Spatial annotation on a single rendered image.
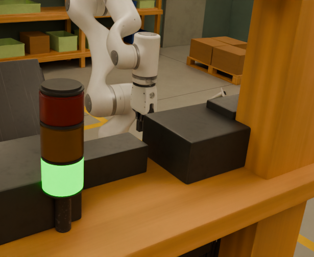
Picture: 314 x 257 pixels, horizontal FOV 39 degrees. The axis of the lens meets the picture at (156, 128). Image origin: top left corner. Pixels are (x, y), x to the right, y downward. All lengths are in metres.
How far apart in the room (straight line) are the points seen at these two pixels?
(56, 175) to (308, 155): 0.47
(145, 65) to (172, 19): 7.17
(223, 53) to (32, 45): 2.79
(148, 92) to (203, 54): 5.72
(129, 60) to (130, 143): 0.69
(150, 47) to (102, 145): 0.74
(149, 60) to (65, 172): 0.92
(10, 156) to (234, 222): 0.33
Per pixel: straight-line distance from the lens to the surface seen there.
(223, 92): 2.39
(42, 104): 0.50
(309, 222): 3.61
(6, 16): 6.23
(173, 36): 8.67
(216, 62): 6.90
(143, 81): 1.41
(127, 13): 1.50
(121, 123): 1.71
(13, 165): 0.58
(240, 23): 9.67
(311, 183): 0.78
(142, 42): 1.38
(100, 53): 1.69
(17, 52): 6.43
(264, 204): 0.70
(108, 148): 0.68
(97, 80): 1.65
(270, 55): 0.70
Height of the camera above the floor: 1.89
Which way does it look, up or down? 23 degrees down
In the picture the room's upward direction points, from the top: 5 degrees clockwise
